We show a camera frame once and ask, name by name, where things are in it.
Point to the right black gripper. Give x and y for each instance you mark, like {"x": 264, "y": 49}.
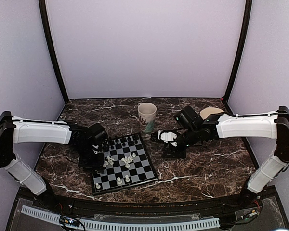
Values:
{"x": 176, "y": 153}

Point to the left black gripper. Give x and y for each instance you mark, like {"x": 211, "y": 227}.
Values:
{"x": 98, "y": 166}

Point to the black grey chessboard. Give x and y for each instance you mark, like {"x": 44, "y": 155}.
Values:
{"x": 118, "y": 162}

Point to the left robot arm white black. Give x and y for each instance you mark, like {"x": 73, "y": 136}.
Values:
{"x": 22, "y": 140}

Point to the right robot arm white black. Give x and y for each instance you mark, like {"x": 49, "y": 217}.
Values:
{"x": 266, "y": 132}

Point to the beige bowl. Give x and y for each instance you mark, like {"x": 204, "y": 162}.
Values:
{"x": 210, "y": 110}

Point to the cream floral mug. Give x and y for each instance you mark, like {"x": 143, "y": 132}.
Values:
{"x": 147, "y": 115}

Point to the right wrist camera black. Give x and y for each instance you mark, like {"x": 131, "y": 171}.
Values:
{"x": 187, "y": 118}

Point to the white slotted cable duct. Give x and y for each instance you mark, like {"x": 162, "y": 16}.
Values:
{"x": 117, "y": 223}

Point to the black front rail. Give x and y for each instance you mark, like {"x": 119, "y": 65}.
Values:
{"x": 223, "y": 206}

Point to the right black frame post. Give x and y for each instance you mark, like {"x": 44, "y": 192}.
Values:
{"x": 239, "y": 50}

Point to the black frame post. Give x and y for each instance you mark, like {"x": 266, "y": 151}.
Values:
{"x": 51, "y": 49}
{"x": 239, "y": 50}

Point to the left black frame post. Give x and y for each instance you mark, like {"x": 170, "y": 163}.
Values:
{"x": 51, "y": 49}

